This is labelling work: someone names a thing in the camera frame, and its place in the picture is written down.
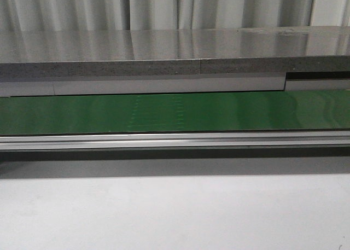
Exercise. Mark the green conveyor belt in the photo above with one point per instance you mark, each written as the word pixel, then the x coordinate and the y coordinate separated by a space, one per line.
pixel 218 111

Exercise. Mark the grey right cabinet panel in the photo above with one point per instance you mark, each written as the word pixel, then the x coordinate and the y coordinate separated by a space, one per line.
pixel 315 84

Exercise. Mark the grey cabinet panel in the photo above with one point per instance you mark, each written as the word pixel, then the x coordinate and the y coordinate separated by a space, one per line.
pixel 147 84
pixel 315 84

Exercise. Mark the grey cabinet front panel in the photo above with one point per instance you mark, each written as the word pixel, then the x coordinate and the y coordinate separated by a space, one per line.
pixel 147 84

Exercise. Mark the grey stone counter slab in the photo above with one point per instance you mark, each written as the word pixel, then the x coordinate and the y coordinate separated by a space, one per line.
pixel 66 55

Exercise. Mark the white curtain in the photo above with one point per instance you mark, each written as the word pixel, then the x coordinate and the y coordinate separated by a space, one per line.
pixel 89 15

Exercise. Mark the aluminium conveyor side rail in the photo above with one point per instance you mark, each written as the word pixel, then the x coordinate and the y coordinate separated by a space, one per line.
pixel 161 140

